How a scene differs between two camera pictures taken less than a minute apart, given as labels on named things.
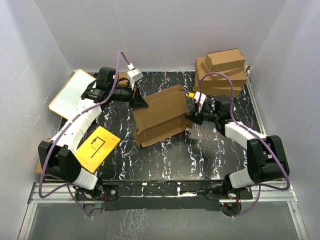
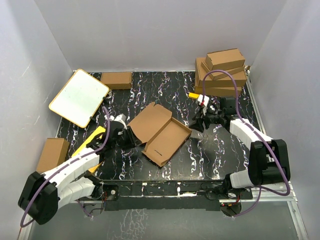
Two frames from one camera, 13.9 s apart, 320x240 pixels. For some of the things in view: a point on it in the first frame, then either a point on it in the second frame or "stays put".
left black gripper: x=137 y=101 to x=133 y=140
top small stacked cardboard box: x=222 y=60 stays put
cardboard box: x=165 y=115 to x=163 y=134
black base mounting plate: x=162 y=195 stays put
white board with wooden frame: x=69 y=96 stays put
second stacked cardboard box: x=226 y=71 stays put
